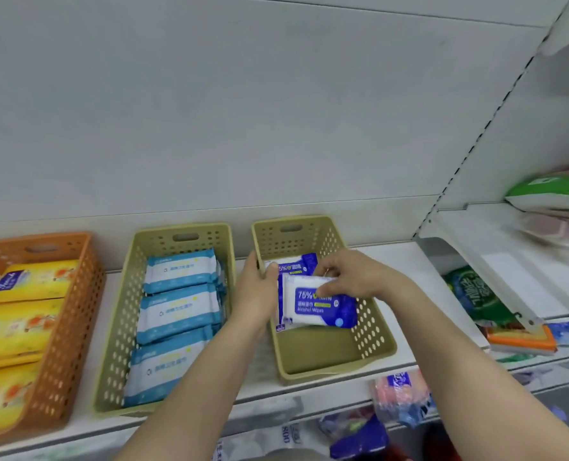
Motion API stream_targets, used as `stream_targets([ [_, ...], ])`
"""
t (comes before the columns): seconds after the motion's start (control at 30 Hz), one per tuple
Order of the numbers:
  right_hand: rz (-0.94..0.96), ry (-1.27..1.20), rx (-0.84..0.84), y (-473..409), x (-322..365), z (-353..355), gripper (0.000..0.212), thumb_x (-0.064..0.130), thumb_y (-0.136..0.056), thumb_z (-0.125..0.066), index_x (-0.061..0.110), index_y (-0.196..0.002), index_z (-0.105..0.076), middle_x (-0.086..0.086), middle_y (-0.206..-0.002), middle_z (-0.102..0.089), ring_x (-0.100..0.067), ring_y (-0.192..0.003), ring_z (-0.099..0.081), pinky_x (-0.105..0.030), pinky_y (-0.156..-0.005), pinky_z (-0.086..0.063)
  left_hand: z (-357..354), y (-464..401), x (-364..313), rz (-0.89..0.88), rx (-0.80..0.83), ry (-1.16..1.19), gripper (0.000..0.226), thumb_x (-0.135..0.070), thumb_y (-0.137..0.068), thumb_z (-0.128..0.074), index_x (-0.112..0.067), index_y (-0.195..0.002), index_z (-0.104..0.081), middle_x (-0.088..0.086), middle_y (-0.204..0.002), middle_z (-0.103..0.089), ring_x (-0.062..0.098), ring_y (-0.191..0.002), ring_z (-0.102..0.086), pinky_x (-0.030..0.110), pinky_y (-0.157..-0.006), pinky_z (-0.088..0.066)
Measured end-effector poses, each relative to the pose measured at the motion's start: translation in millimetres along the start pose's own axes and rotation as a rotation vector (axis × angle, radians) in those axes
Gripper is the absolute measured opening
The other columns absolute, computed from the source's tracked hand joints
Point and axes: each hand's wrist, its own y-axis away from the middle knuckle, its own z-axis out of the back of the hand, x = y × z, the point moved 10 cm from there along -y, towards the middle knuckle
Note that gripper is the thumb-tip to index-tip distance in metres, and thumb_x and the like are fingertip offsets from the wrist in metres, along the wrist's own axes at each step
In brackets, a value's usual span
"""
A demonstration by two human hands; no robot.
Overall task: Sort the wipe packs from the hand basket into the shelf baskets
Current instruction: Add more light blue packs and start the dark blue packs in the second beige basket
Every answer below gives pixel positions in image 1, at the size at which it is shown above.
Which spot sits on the person's right hand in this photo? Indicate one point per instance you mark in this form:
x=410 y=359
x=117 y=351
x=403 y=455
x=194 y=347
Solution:
x=366 y=278

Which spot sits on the person's left hand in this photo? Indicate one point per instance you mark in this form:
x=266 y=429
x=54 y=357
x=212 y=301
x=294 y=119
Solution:
x=255 y=297

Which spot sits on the stack of blue wipes packets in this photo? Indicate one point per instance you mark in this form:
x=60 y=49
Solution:
x=178 y=312

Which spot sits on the olive plastic basket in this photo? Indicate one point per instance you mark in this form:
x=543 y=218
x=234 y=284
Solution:
x=121 y=307
x=323 y=350

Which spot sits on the orange plastic basket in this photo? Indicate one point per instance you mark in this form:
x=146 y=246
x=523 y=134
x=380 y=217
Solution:
x=68 y=331

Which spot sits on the person's left forearm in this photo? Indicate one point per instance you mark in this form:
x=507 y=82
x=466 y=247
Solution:
x=188 y=403

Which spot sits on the person's right forearm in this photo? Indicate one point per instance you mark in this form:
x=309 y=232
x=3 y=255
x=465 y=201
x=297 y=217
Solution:
x=481 y=388

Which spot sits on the green printed bag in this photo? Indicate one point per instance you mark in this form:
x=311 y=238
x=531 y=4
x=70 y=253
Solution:
x=476 y=297

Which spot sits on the green and white tissue pack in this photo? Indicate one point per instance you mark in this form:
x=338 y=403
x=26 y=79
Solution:
x=265 y=412

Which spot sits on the pink tissue pack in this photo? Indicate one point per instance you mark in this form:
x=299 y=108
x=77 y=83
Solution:
x=402 y=396

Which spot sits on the white bag blue print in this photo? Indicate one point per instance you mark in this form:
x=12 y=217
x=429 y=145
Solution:
x=265 y=441

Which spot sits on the blue tissue pack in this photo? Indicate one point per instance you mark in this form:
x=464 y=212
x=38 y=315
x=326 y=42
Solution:
x=361 y=439

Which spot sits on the orange paper roll pack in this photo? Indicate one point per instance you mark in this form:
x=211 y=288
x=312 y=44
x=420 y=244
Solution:
x=519 y=338

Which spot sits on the red pack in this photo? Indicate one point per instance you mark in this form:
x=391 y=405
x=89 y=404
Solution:
x=438 y=446

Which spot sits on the green white plastic bag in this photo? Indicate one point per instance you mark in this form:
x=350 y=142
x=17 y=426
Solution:
x=548 y=192

